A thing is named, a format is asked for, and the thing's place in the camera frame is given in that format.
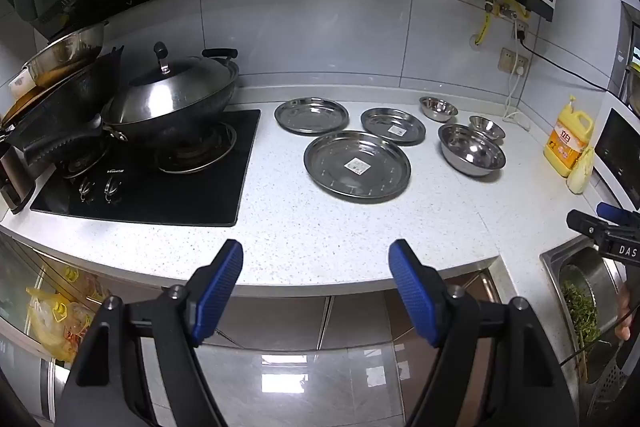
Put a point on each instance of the large steel plate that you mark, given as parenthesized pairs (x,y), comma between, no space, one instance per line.
(335,167)

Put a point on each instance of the steel wok lid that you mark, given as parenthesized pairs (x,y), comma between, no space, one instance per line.
(165,94)

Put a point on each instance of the kitchen base cabinet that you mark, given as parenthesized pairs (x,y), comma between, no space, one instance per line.
(300,322)

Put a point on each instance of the person's right hand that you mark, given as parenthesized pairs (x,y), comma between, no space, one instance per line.
(624,312)

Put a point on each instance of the yellow plastic bag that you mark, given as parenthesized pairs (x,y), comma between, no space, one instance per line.
(55,322)

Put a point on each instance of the wall outlet with black plug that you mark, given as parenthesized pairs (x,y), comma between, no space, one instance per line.
(521,27)

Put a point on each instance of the microwave oven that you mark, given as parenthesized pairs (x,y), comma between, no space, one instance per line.
(620,152)

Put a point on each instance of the steel basin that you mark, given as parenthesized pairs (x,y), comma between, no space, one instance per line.
(65,49)

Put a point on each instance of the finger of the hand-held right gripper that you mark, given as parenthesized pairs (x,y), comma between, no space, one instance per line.
(585,223)
(617,213)

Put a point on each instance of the black cooking pot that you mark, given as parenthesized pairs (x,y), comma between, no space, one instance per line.
(70,102)

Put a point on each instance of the medium steel plate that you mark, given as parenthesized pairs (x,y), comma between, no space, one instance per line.
(310,116)

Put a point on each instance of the black gas stove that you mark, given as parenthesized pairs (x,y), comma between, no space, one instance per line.
(200,192)

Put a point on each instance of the steel slotted ladle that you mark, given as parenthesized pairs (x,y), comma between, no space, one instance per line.
(610,382)

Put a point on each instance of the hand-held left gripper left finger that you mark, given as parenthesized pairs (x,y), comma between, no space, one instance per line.
(220,292)

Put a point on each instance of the small steel bowl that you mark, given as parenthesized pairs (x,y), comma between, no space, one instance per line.
(487,127)
(439,108)

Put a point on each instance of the yellow cloth piece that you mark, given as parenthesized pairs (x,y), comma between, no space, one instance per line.
(581,172)

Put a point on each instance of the steel sink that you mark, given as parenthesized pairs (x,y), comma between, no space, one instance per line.
(555,267)

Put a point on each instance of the yellow detergent bottle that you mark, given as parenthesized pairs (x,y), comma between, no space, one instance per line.
(567,142)

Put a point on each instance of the black wok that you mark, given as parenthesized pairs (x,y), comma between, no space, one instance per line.
(210,107)

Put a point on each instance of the wall outlet with white plug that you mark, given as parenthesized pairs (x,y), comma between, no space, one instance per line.
(512,61)

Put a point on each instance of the large steel bowl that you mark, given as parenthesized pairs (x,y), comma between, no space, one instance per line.
(472,154)

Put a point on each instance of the metal storage rack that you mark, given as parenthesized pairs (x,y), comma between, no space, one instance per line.
(20,277)

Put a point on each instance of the small steel plate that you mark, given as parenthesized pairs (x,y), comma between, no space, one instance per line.
(385,122)

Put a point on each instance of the steel pot with greens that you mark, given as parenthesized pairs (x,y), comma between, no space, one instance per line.
(592,272)

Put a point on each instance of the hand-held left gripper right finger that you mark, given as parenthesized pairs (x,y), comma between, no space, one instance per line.
(415,292)

